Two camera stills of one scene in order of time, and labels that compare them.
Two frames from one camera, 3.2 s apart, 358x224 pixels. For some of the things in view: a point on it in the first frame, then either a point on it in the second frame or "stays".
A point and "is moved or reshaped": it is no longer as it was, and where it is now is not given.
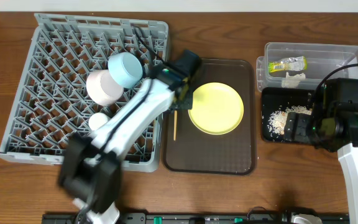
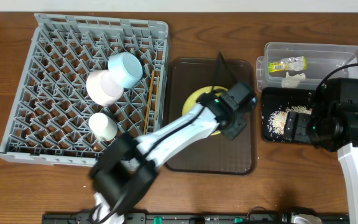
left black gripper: (183, 101) -> (234, 126)
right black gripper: (305, 127) stays
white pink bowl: (102, 89) stays
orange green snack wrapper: (296, 63) stays
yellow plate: (217, 108) is moved or reshaped
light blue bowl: (125, 69) stays
